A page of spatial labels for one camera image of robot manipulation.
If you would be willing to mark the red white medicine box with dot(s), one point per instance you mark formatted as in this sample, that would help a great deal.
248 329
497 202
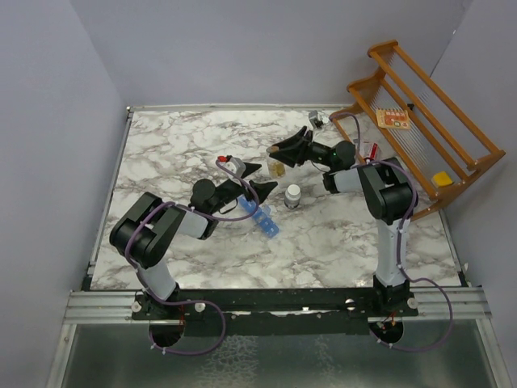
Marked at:
369 151

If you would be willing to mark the small amber pill bottle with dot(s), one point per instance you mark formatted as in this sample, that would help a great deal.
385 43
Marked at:
276 168

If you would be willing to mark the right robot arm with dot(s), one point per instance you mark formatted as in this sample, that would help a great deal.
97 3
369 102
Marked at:
388 193

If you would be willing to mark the white pill bottle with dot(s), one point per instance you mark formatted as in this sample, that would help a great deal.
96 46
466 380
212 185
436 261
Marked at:
292 196

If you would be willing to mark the wooden tiered shelf rack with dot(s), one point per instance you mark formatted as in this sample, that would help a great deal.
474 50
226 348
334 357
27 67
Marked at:
441 136

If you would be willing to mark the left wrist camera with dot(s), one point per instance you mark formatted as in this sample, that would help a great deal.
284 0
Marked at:
234 167

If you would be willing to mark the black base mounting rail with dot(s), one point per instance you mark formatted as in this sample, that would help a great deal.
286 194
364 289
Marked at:
261 312

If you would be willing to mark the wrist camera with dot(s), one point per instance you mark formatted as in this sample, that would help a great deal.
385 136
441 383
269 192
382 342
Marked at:
316 120
234 167

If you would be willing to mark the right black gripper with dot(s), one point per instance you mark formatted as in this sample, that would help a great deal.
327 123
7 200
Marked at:
295 155

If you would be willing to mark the blue weekly pill organizer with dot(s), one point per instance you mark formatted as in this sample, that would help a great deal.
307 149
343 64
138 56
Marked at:
261 216

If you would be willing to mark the yellow lidded jar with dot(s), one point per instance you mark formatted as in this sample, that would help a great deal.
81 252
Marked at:
442 180

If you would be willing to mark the orange snack packet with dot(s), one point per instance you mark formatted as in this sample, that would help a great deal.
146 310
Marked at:
393 119

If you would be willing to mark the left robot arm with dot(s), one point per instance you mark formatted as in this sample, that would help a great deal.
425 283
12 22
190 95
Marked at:
144 234

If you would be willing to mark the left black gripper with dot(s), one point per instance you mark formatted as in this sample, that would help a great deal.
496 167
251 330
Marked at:
262 188

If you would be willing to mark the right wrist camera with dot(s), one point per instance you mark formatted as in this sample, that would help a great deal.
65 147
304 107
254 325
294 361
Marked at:
316 120

